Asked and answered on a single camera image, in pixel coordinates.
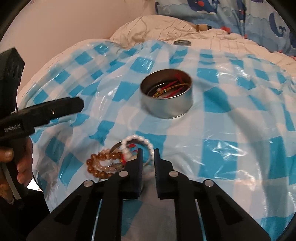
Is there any black camera box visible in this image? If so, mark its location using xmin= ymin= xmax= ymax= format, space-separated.
xmin=0 ymin=48 xmax=25 ymax=119

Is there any white charging cable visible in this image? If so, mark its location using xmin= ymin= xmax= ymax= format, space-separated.
xmin=136 ymin=16 xmax=153 ymax=42

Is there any white striped duvet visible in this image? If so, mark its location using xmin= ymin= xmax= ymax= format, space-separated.
xmin=15 ymin=15 xmax=295 ymax=100

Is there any round silver metal tin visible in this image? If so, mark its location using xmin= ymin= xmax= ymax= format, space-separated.
xmin=140 ymin=69 xmax=193 ymax=119

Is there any brown bead bracelet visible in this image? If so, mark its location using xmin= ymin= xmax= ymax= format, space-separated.
xmin=86 ymin=148 xmax=127 ymax=180

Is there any white bead bracelet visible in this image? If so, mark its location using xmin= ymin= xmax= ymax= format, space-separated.
xmin=120 ymin=134 xmax=155 ymax=165

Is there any silver tin lid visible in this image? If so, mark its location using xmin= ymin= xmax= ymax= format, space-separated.
xmin=173 ymin=40 xmax=191 ymax=46

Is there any person's left hand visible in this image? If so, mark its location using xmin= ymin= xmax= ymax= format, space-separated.
xmin=1 ymin=137 xmax=33 ymax=204

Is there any blue whale print curtain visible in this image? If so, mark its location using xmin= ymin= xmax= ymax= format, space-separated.
xmin=154 ymin=0 xmax=295 ymax=56

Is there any blue checkered plastic sheet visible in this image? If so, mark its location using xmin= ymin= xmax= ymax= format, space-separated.
xmin=18 ymin=40 xmax=295 ymax=240

